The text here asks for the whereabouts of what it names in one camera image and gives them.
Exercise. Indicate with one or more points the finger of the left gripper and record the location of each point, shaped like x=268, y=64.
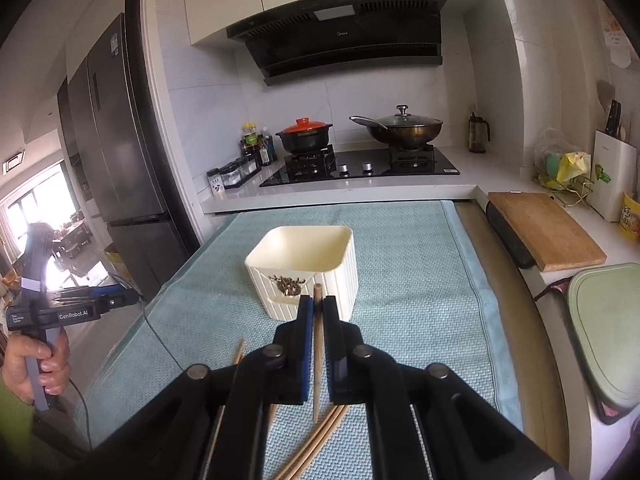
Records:
x=100, y=299
x=112, y=289

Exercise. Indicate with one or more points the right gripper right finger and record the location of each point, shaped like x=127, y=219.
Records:
x=346, y=373

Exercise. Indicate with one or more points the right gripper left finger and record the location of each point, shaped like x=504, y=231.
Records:
x=292, y=376

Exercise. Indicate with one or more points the person's left hand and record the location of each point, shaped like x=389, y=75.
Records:
x=29, y=360

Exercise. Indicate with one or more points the cream utensil holder box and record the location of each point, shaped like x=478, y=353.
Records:
x=289, y=260

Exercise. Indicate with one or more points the teal woven table mat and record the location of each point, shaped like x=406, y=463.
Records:
x=423, y=297

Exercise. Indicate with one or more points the white spice jar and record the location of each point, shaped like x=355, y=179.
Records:
x=215, y=182

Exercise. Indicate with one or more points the dark grey refrigerator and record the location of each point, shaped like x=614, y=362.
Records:
x=118, y=166

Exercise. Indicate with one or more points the black gas stove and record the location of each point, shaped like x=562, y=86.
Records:
x=328, y=165

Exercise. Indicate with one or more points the sauce bottles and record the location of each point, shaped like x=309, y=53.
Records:
x=258, y=143

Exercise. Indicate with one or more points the black pot orange lid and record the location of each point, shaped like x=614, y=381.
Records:
x=305, y=136

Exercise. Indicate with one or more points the wok with glass lid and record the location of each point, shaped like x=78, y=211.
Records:
x=403, y=131

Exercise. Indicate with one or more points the wooden cutting board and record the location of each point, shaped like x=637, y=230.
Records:
x=537, y=231

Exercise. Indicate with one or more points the dark glass kettle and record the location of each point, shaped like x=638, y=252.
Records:
x=479, y=134

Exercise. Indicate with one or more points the plastic bag with produce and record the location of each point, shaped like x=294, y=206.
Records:
x=563, y=166

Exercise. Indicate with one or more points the yellow snack cup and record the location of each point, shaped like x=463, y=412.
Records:
x=630, y=218

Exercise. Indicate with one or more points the black range hood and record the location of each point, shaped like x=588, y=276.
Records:
x=306, y=37

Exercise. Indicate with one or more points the white knife block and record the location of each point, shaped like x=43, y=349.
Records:
x=613, y=166

